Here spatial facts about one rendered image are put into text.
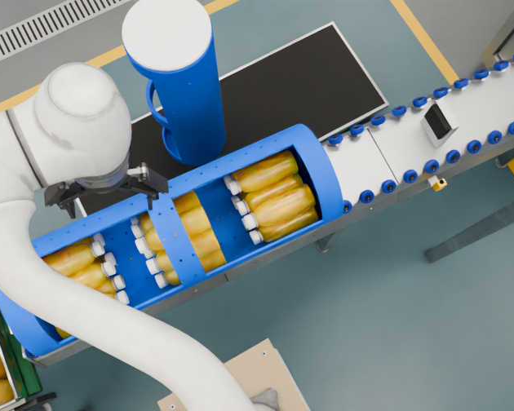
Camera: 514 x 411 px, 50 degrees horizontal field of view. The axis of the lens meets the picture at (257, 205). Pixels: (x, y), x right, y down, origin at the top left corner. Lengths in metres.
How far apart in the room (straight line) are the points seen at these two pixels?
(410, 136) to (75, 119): 1.34
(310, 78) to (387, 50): 0.51
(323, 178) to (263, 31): 1.72
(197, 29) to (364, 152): 0.65
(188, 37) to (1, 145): 1.18
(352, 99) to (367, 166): 0.99
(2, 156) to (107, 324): 0.22
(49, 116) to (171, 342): 0.28
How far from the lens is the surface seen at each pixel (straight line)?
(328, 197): 1.41
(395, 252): 2.67
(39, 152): 0.67
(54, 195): 0.92
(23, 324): 1.43
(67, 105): 0.63
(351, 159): 1.74
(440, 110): 1.70
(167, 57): 1.76
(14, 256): 0.67
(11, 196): 0.67
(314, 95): 2.69
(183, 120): 2.06
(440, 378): 2.68
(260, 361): 1.48
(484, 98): 1.95
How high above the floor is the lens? 2.54
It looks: 75 degrees down
